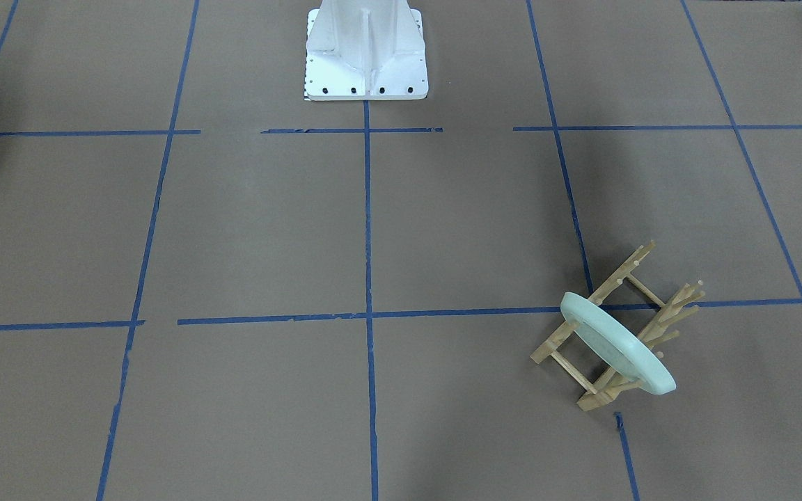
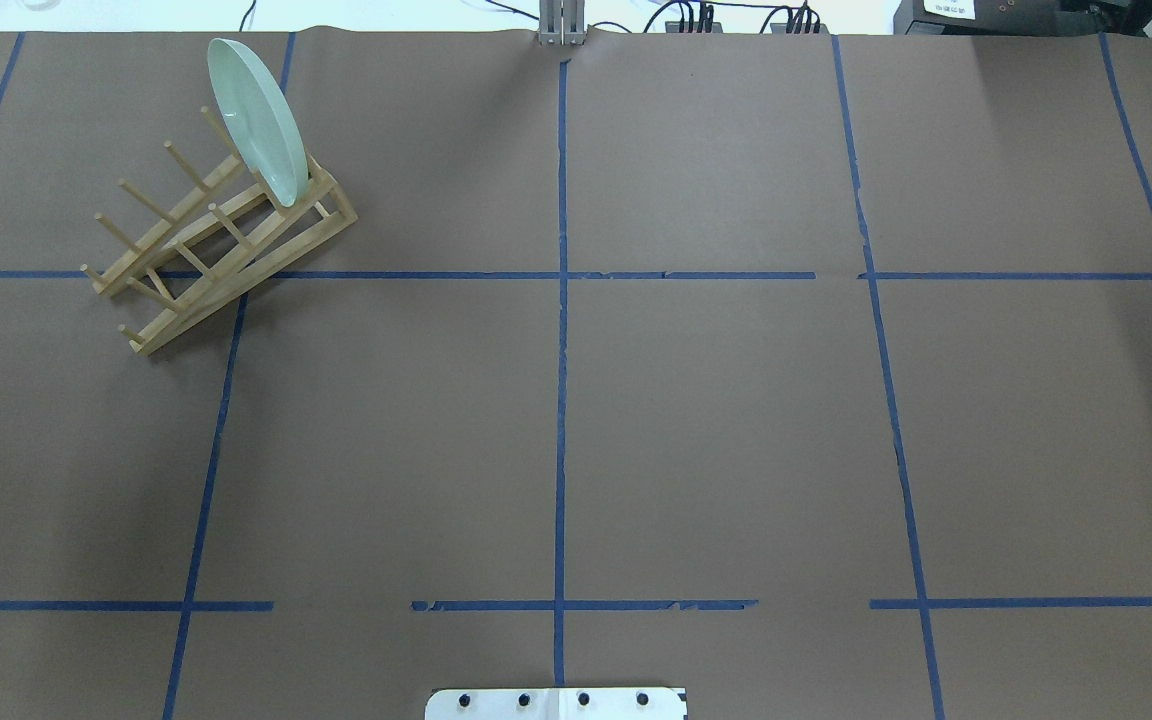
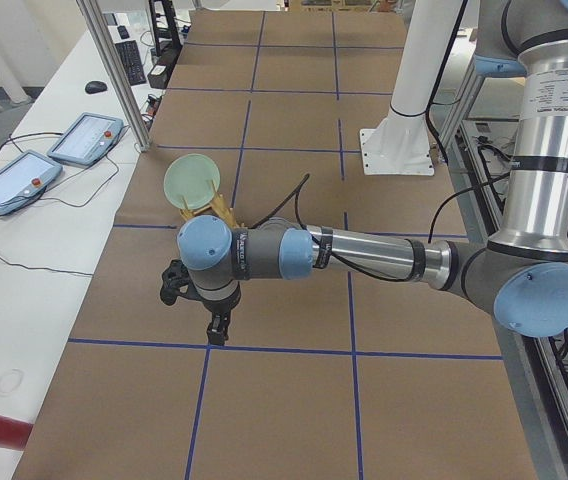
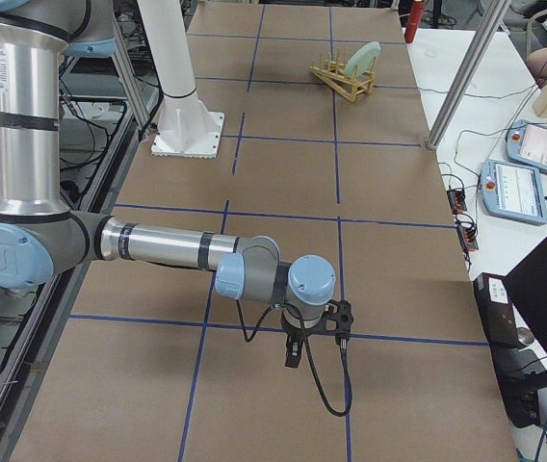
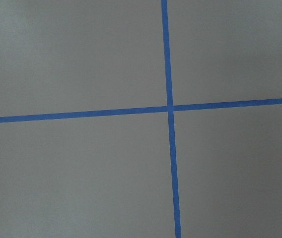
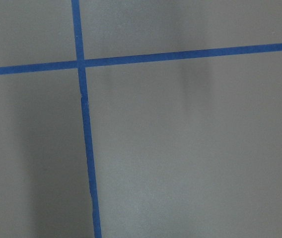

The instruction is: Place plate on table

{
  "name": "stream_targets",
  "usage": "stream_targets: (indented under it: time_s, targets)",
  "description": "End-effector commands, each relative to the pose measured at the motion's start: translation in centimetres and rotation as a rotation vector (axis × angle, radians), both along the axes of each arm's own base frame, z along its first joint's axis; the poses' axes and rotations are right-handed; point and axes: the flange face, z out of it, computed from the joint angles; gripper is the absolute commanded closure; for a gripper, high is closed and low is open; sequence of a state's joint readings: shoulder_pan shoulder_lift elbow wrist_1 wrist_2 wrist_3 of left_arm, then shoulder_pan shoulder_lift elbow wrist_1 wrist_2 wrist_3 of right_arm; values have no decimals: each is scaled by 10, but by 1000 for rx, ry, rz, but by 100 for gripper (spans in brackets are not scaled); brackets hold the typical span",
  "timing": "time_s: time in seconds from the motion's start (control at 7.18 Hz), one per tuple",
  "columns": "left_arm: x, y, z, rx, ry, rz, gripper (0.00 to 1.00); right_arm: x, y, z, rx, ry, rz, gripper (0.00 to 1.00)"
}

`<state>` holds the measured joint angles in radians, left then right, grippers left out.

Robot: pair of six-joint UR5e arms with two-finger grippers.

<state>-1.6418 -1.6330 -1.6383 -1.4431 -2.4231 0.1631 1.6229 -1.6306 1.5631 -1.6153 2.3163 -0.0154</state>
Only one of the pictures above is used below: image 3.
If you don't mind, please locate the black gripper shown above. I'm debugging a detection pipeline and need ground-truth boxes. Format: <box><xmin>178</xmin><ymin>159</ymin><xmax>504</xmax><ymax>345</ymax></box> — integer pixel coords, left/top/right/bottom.
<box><xmin>201</xmin><ymin>285</ymin><xmax>240</xmax><ymax>345</ymax></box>

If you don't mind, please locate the pale green round plate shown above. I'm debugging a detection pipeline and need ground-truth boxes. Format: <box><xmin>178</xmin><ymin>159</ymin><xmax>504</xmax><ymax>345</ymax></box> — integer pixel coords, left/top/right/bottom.
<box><xmin>163</xmin><ymin>153</ymin><xmax>220</xmax><ymax>210</ymax></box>

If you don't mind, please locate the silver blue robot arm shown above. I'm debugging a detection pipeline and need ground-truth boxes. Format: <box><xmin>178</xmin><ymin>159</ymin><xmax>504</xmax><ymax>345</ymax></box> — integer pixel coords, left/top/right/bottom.
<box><xmin>161</xmin><ymin>1</ymin><xmax>568</xmax><ymax>345</ymax></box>

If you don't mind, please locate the wooden plate rack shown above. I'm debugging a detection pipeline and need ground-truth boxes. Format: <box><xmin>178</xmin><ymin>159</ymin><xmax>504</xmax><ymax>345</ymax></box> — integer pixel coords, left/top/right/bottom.
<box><xmin>179</xmin><ymin>180</ymin><xmax>244</xmax><ymax>228</ymax></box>

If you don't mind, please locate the far teach pendant tablet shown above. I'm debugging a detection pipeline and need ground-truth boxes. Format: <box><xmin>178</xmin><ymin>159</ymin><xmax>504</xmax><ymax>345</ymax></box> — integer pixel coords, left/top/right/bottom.
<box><xmin>47</xmin><ymin>112</ymin><xmax>124</xmax><ymax>166</ymax></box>

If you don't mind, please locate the teach pendant tablet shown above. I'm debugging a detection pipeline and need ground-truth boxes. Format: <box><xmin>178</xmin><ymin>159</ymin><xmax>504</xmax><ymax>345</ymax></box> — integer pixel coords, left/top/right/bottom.
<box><xmin>47</xmin><ymin>112</ymin><xmax>124</xmax><ymax>166</ymax></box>
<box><xmin>0</xmin><ymin>150</ymin><xmax>63</xmax><ymax>215</ymax></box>

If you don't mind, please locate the near teach pendant tablet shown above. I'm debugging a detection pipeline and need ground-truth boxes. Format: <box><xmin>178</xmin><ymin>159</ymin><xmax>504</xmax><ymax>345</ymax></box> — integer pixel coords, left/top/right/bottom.
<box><xmin>0</xmin><ymin>150</ymin><xmax>63</xmax><ymax>215</ymax></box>

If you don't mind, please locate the black box on desk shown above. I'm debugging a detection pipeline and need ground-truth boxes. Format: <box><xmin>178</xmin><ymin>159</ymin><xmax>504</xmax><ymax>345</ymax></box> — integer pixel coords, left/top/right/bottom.
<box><xmin>147</xmin><ymin>48</ymin><xmax>180</xmax><ymax>89</ymax></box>

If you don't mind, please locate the black computer mouse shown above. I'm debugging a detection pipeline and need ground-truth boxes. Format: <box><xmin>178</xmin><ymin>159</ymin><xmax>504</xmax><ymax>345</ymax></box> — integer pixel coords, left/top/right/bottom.
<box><xmin>84</xmin><ymin>80</ymin><xmax>108</xmax><ymax>95</ymax></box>

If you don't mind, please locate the black keyboard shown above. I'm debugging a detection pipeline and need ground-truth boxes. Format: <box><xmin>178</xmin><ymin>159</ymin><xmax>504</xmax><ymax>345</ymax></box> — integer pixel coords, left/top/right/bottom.
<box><xmin>114</xmin><ymin>40</ymin><xmax>147</xmax><ymax>86</ymax></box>

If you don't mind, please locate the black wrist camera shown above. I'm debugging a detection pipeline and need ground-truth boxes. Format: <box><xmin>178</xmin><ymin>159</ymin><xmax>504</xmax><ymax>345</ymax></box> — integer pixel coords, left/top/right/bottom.
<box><xmin>159</xmin><ymin>259</ymin><xmax>201</xmax><ymax>306</ymax></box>

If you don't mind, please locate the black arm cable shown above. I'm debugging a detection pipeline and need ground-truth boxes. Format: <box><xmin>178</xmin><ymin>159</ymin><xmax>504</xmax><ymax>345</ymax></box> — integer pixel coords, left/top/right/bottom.
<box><xmin>251</xmin><ymin>173</ymin><xmax>311</xmax><ymax>231</ymax></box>

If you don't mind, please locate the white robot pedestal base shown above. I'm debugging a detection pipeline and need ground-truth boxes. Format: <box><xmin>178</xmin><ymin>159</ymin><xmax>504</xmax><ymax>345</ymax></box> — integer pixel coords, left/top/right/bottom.
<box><xmin>360</xmin><ymin>0</ymin><xmax>467</xmax><ymax>176</ymax></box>

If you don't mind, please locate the aluminium frame post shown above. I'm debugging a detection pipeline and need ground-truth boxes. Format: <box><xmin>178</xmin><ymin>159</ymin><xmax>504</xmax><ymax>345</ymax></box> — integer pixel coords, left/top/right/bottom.
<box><xmin>76</xmin><ymin>0</ymin><xmax>151</xmax><ymax>152</ymax></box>

